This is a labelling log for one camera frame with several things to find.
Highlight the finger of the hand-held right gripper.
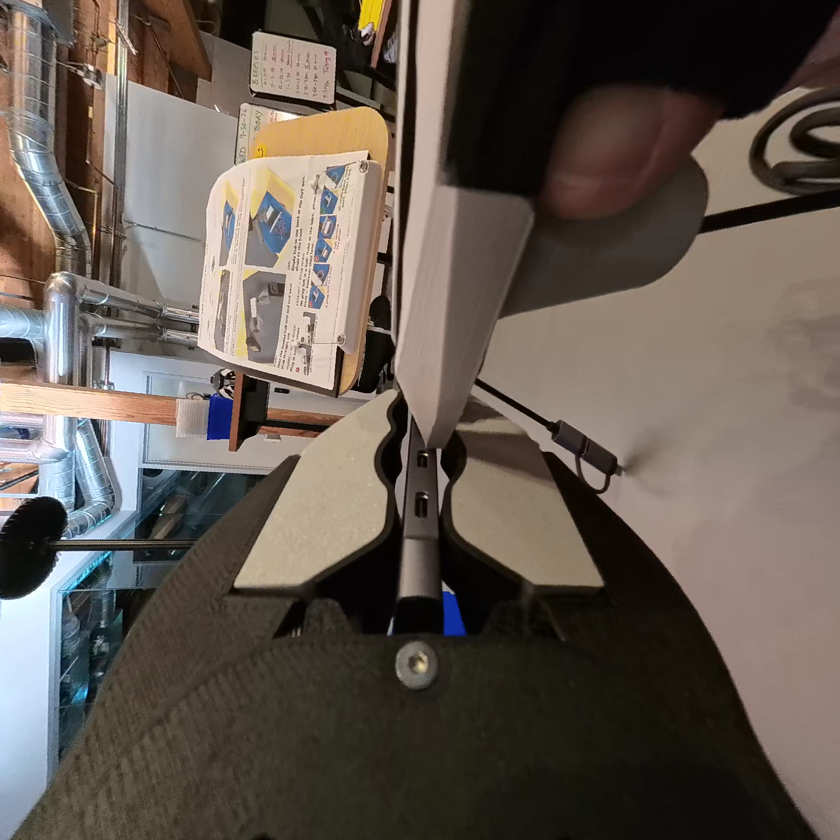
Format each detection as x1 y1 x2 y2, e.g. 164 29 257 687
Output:
392 0 539 443
499 155 711 319

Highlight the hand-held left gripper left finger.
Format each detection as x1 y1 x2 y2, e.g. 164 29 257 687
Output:
231 392 403 620

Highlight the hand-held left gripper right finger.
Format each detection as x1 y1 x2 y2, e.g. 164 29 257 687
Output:
440 401 607 620

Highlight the hub cable grey plug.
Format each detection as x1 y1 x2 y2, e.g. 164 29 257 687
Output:
476 378 626 494

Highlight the dark USB hub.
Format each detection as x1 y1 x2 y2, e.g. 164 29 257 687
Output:
394 418 450 634

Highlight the blue plastic bin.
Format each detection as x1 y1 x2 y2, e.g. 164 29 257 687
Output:
440 588 471 635

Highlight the black cable black plug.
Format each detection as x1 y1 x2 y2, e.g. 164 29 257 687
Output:
700 90 840 235

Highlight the person's right hand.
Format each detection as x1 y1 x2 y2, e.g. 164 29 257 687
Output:
542 20 840 221

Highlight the blue sign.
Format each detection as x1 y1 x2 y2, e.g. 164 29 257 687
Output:
204 392 240 441

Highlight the printed instruction sheet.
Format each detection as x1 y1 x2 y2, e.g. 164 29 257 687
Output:
197 151 384 392

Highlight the whiteboard with writing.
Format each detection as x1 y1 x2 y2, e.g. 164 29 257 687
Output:
237 103 290 165
250 29 338 106

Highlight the black round knob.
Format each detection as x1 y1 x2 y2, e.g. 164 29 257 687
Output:
0 497 69 602

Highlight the wooden post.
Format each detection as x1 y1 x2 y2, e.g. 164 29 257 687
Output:
0 381 349 431

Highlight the silver ventilation duct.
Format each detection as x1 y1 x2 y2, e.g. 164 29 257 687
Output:
0 0 178 526

